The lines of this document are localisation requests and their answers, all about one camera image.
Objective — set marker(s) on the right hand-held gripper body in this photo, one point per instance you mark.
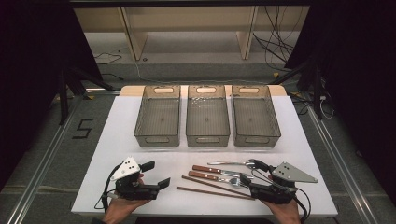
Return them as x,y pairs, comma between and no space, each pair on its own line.
292,174

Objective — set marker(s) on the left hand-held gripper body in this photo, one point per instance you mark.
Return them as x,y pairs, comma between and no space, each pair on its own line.
126,168

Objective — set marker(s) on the metal spoon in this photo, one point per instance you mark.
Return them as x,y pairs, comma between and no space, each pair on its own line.
230,162

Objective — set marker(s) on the grey translucent plastic bin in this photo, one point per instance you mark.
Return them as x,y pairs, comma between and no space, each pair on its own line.
207,119
158,119
255,119

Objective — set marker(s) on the person's right hand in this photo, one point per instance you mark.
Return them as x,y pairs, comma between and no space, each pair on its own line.
288,213

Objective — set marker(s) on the person's left hand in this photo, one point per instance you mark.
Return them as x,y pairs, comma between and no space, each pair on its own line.
120,208

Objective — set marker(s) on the white table sheet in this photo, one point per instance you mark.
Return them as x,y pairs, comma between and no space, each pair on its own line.
124,124

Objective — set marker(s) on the black metal stand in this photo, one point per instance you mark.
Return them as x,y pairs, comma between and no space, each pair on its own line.
63,99
316,87

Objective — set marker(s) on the black curtain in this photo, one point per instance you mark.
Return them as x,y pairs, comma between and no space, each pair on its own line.
31,77
358,77

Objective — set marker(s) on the light wooden shelf unit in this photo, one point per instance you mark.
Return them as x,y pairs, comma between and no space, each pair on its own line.
193,21

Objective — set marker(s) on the aluminium floor rail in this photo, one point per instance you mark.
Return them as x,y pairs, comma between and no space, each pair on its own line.
342,165
40,177

